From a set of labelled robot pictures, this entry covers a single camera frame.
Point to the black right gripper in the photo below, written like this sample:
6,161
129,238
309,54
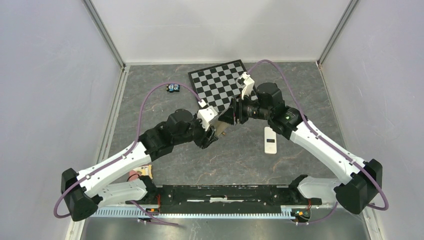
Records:
235,111

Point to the beige remote control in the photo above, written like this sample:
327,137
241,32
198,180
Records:
220,127

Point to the pink orange card box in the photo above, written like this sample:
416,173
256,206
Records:
145,170

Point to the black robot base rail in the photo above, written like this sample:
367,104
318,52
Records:
225,199

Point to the white cable duct strip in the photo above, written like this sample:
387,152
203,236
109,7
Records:
284,213

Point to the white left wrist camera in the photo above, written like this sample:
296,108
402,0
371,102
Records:
207,114

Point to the white remote control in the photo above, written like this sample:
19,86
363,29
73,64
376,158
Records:
270,141

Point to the black white checkerboard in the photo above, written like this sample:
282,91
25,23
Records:
217,84

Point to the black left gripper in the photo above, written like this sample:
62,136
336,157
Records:
204,141

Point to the small blue owl toy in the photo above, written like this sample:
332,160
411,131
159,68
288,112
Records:
173,88

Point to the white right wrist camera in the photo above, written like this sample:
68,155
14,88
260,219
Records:
247,84

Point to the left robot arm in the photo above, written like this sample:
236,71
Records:
87,190

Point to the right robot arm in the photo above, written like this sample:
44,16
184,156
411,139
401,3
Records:
359,181

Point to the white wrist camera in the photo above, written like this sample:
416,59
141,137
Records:
247,84
207,114

